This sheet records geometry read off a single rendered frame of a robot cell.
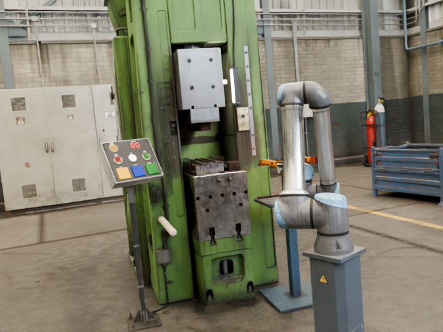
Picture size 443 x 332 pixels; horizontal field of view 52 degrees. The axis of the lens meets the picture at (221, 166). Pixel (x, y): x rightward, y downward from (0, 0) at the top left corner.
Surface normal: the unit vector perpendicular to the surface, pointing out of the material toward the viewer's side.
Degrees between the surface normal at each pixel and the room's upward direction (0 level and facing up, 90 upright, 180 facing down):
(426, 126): 90
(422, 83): 90
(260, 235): 90
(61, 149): 90
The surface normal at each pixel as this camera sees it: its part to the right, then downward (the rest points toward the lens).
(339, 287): -0.06, 0.11
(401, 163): -0.88, 0.11
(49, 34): 0.36, 0.06
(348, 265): 0.66, 0.02
